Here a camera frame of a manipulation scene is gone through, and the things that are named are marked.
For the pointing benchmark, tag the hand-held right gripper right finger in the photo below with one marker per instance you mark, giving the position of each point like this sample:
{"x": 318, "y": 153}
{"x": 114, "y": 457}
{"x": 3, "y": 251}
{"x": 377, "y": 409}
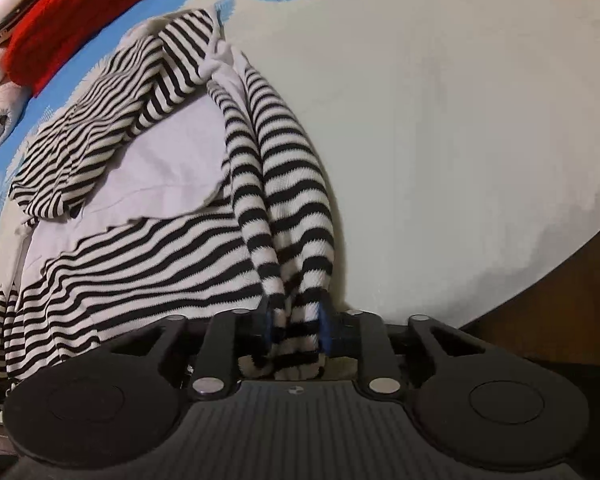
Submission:
{"x": 326, "y": 330}

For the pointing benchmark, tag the speckled cream folded blanket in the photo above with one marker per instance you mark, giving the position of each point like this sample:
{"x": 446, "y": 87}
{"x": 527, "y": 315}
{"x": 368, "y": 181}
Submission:
{"x": 0, "y": 110}

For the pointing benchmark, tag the blue and cream bed sheet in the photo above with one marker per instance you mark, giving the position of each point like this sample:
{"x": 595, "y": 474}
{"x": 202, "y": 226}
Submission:
{"x": 430, "y": 110}

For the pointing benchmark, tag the red folded blanket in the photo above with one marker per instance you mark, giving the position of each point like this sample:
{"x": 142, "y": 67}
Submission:
{"x": 70, "y": 5}

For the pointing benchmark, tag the striped and white sweater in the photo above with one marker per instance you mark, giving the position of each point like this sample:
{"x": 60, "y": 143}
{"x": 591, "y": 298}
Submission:
{"x": 155, "y": 260}

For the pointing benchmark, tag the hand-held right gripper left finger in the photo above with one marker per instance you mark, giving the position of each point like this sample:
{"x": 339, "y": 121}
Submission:
{"x": 269, "y": 327}

